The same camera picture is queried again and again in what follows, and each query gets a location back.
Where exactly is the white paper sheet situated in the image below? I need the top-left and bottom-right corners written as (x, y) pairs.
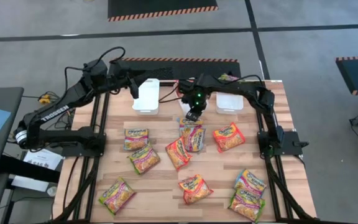
top-left (11, 175), bottom-right (50, 193)

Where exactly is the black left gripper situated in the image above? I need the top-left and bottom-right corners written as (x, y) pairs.
top-left (109, 60), bottom-right (154, 100)

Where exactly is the black aluminium table frame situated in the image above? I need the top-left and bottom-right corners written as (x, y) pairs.
top-left (53, 80), bottom-right (318, 224)

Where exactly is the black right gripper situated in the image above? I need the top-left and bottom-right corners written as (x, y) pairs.
top-left (178, 77), bottom-right (213, 123)

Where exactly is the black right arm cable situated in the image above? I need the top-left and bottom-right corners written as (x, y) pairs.
top-left (216, 73), bottom-right (265, 88)

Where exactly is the grey desk top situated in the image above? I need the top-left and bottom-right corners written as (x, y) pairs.
top-left (0, 86), bottom-right (24, 178)

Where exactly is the white plastic bin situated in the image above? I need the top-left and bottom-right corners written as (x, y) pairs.
top-left (173, 79), bottom-right (211, 118)
top-left (213, 74), bottom-right (244, 115)
top-left (132, 78), bottom-right (160, 116)

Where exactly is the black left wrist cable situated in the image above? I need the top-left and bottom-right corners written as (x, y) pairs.
top-left (63, 46), bottom-right (126, 91)

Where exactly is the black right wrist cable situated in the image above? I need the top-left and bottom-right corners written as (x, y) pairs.
top-left (158, 83), bottom-right (186, 104)

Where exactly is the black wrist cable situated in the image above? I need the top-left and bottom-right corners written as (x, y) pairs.
top-left (63, 46), bottom-right (126, 91)
top-left (158, 83), bottom-right (186, 104)

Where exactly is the black desk crossbar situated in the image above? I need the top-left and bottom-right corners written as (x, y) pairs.
top-left (0, 154), bottom-right (61, 184)

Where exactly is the white printed paper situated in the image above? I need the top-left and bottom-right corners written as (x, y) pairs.
top-left (22, 148), bottom-right (63, 171)

